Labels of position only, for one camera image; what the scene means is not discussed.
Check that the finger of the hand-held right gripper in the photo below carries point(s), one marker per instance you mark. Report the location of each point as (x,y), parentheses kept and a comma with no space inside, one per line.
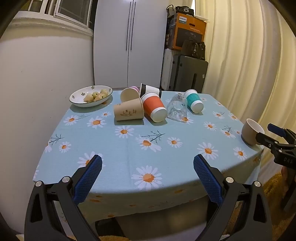
(266,138)
(276,129)

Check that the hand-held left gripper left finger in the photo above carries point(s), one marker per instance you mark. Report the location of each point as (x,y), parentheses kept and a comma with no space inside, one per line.
(89,178)

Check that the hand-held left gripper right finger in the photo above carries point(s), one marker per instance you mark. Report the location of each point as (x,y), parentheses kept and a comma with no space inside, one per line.
(207,180)

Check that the beige ceramic cup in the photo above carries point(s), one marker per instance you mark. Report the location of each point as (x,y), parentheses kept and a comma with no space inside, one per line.
(249,133)

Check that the brown kraft paper cup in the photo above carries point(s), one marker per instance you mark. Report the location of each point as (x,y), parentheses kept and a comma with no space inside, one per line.
(128,111)

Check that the clear glass cup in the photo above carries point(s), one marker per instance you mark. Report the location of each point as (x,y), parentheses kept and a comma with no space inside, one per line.
(177,107)

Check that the teal paper cup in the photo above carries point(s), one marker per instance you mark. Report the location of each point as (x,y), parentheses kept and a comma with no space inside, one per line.
(193,100)

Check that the orange paper cup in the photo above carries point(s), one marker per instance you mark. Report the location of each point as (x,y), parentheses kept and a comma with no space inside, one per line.
(153,106)

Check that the pink paper cup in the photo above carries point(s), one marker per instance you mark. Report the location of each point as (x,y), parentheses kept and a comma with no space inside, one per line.
(128,95)

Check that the black and white paper cup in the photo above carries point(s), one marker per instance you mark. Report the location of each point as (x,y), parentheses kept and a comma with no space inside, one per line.
(150,89)

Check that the yellow fluffy rug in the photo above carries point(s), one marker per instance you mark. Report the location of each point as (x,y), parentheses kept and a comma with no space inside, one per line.
(274,187)

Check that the blue daisy tablecloth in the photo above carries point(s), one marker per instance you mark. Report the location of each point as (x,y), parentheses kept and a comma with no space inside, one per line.
(129,148)

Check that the cream curtain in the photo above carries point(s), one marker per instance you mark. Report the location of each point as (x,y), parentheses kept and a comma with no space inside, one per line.
(249,58)

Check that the pale yellow food piece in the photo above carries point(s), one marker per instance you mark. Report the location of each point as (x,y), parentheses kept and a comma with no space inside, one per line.
(104,93)
(89,98)
(95,94)

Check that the white flower print bowl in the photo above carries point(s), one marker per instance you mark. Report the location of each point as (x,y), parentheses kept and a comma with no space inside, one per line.
(78,96)

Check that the grey suitcase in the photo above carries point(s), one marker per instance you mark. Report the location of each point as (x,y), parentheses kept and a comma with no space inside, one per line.
(187,74)

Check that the black handbag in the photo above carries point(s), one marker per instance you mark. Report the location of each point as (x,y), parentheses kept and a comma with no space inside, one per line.
(194,49)

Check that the white suitcase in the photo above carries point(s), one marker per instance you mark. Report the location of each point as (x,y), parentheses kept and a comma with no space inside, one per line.
(166,69)

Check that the orange cardboard box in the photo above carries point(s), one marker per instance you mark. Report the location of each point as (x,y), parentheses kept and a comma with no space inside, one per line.
(187,30)

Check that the white wardrobe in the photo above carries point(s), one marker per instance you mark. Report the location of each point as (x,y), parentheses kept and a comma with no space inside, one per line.
(127,44)

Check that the black camera bag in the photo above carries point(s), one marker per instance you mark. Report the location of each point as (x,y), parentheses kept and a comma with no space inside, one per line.
(182,9)

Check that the white window frame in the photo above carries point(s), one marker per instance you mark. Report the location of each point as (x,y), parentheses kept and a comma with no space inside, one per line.
(57,17)

